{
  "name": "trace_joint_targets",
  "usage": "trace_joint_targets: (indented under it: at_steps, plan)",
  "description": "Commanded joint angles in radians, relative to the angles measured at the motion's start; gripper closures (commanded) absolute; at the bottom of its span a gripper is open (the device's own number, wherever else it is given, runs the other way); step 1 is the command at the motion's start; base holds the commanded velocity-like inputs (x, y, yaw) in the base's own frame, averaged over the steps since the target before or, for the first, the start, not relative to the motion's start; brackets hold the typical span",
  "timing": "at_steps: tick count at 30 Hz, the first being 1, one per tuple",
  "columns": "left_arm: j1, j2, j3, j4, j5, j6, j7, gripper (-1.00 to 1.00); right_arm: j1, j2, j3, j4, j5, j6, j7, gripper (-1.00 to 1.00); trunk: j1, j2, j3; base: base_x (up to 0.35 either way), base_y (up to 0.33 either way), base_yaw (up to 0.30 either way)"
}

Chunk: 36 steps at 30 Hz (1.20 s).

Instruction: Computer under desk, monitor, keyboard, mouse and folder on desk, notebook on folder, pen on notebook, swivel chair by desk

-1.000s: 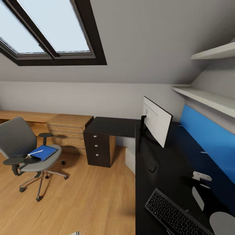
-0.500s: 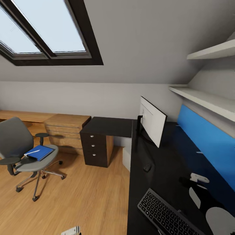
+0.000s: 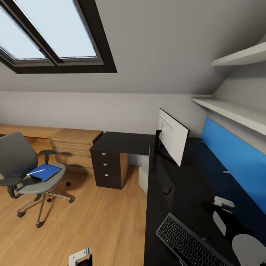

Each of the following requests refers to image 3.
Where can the mouse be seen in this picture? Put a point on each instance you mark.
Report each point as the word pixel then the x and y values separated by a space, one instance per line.
pixel 167 188

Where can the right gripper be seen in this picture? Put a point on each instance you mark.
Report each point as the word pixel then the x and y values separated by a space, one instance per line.
pixel 208 207

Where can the folder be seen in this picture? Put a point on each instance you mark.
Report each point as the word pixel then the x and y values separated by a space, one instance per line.
pixel 43 172

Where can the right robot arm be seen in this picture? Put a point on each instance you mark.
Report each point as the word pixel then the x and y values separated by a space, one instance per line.
pixel 249 251

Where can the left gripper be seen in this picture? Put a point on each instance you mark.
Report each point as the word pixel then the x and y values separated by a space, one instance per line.
pixel 87 262

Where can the notebook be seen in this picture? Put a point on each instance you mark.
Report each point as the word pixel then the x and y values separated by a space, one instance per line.
pixel 205 239

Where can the keyboard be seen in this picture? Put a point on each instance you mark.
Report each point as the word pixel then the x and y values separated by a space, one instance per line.
pixel 187 246

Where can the swivel chair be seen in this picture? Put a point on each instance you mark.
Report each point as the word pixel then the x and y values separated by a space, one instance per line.
pixel 17 159

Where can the monitor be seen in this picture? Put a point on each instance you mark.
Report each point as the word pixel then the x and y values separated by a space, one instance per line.
pixel 174 137

